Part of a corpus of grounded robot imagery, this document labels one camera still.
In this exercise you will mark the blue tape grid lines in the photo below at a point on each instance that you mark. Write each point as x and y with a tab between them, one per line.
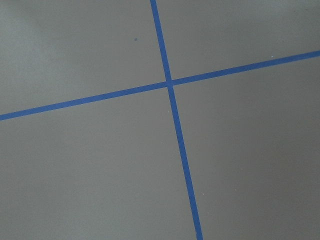
168	84

